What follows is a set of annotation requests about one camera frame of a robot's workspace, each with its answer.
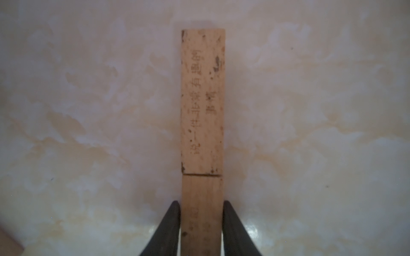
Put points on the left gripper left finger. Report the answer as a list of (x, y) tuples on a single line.
[(164, 241)]

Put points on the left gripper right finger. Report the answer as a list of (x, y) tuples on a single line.
[(237, 242)]

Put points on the natural wood block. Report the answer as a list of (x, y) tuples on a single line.
[(202, 93), (201, 215), (9, 246)]

